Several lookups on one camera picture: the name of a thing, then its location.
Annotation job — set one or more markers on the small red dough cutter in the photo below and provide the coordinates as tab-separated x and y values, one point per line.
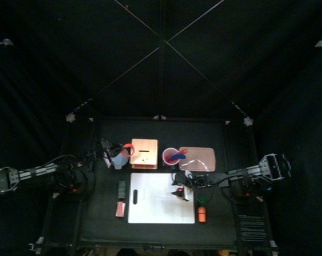
180	191

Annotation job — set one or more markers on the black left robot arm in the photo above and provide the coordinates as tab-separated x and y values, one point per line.
37	171

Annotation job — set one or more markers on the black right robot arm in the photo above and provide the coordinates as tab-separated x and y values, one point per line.
251	170

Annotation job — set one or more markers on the wooden drawer box with slot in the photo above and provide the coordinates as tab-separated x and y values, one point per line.
144	153

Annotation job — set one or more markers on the small dark green toy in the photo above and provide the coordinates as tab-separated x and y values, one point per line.
203	199

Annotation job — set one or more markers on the white cutting board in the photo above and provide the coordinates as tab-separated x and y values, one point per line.
160	203

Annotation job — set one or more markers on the blue toy utensil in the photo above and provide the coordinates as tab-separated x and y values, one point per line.
178	156

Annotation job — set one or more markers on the pink plastic tray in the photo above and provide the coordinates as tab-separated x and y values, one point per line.
197	158

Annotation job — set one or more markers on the orange toy block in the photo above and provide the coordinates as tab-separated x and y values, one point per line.
201	214

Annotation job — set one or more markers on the red toy utensil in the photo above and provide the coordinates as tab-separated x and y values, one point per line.
183	151

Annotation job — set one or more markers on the pink red toy block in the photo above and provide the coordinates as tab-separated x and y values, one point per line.
120	209

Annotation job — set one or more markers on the white text label sticker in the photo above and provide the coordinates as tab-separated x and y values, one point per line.
252	230

